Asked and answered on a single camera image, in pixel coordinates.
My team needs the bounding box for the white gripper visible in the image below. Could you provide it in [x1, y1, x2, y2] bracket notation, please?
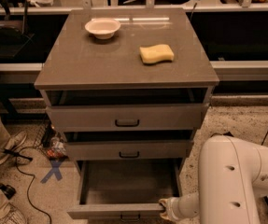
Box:
[159, 197, 181, 222]

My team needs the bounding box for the grey drawer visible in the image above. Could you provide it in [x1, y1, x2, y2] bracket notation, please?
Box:
[47, 104, 208, 132]
[68, 159, 181, 222]
[65, 140, 193, 161]

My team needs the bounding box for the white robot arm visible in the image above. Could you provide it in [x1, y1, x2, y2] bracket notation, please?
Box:
[160, 135, 268, 224]

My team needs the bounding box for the grey drawer cabinet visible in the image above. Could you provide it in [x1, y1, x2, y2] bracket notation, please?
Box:
[34, 7, 220, 185]

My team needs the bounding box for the blue tape cross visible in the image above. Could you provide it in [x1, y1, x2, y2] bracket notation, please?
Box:
[41, 159, 64, 184]

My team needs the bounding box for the mesh sneaker bottom left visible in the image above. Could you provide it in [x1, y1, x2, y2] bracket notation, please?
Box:
[0, 205, 27, 224]

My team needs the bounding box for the yellow sponge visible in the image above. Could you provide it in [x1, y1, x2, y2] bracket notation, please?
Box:
[139, 44, 175, 64]

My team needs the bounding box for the black device on floor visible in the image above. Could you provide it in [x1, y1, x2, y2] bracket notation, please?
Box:
[0, 183, 16, 200]

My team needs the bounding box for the white sneaker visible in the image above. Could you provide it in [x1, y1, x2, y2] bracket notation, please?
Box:
[0, 131, 27, 165]

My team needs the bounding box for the white bowl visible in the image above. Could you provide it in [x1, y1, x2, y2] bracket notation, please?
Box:
[84, 18, 120, 40]

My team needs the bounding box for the black chair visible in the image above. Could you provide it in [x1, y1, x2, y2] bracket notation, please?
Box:
[0, 0, 31, 59]

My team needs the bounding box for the wire basket with items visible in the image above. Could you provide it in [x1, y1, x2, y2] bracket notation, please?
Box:
[33, 122, 67, 160]

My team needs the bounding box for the black floor cable left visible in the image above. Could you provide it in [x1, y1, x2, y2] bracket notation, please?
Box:
[2, 147, 53, 224]

